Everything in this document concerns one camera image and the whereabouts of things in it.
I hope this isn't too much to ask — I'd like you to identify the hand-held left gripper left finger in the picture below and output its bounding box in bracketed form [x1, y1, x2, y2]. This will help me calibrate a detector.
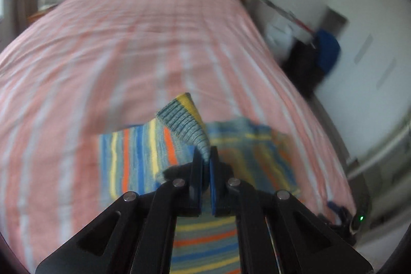
[35, 154, 204, 274]

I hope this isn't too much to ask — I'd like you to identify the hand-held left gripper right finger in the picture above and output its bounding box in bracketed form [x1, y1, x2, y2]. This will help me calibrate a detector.
[209, 146, 375, 274]

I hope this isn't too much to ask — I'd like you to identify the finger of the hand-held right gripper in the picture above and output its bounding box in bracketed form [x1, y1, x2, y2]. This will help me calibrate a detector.
[327, 202, 349, 224]

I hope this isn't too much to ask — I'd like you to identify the striped knit sweater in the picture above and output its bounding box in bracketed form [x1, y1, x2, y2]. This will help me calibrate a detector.
[98, 93, 302, 274]

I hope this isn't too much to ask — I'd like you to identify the black chair with clothes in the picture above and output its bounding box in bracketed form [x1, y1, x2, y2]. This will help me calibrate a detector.
[283, 40, 325, 95]

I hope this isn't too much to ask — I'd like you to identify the white wardrobe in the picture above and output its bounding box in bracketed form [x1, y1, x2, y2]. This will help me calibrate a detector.
[315, 0, 411, 165]

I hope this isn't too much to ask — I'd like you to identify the pink striped bed sheet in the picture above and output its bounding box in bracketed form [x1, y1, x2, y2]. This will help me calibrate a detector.
[0, 0, 357, 265]

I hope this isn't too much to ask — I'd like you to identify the white plastic bag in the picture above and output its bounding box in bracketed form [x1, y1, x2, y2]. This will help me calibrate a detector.
[265, 20, 296, 59]

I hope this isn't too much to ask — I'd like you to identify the blue garment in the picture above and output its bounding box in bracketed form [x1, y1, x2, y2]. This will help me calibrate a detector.
[313, 30, 341, 74]

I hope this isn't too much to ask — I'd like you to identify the glass desk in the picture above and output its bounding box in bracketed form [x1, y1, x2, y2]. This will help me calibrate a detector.
[254, 0, 317, 34]

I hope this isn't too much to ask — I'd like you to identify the wooden nightstand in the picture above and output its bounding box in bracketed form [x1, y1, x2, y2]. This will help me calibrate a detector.
[27, 9, 49, 26]

